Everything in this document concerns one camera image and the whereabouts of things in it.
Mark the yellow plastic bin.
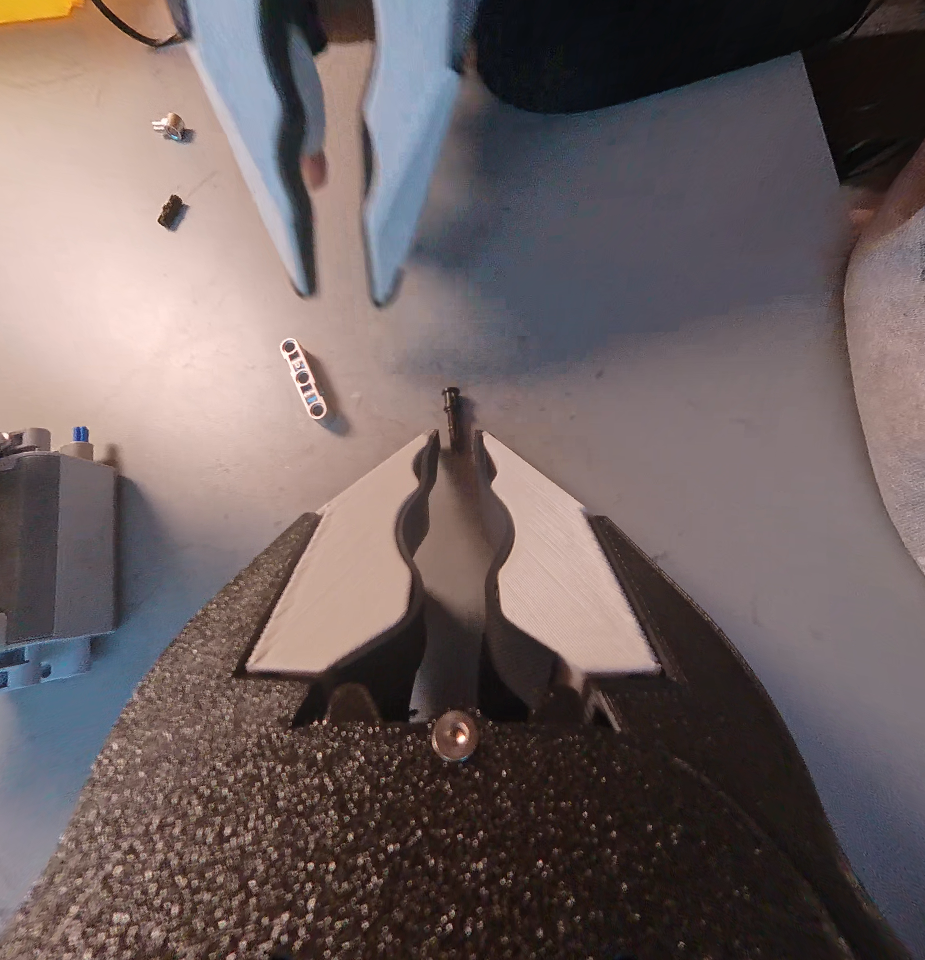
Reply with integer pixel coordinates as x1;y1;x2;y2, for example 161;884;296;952
0;0;77;27

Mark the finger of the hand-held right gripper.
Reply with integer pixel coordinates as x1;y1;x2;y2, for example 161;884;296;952
182;0;332;298
358;0;471;309

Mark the toy engine model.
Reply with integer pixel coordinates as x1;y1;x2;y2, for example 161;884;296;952
0;425;122;694

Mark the white three-hole beam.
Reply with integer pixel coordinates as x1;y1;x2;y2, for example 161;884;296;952
280;338;332;424

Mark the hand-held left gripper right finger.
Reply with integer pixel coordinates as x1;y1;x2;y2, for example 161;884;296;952
473;431;663;703

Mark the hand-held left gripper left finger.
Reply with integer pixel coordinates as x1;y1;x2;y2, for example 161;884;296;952
245;431;443;688

